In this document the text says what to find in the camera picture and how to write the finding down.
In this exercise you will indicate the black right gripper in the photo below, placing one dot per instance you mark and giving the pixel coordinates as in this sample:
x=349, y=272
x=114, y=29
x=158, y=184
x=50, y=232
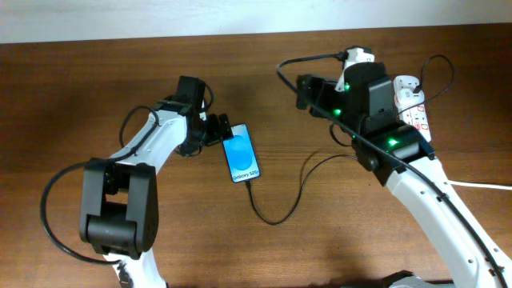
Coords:
x=303, y=92

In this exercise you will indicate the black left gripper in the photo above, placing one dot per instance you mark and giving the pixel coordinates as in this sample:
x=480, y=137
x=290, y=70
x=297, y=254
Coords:
x=214, y=134

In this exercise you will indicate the blue Galaxy smartphone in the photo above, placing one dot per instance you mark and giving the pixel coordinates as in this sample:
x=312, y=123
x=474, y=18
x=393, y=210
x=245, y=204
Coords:
x=240, y=155

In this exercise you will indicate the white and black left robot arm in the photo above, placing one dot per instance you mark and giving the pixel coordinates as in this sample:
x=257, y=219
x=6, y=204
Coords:
x=119, y=210

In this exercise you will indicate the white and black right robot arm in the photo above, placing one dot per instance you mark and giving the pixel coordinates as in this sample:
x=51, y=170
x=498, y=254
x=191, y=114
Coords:
x=406, y=164

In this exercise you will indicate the white charger plug adapter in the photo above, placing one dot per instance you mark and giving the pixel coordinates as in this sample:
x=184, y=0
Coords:
x=405, y=98

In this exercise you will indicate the white power strip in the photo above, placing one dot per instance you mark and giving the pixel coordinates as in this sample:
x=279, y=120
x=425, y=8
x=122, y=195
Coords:
x=414, y=115

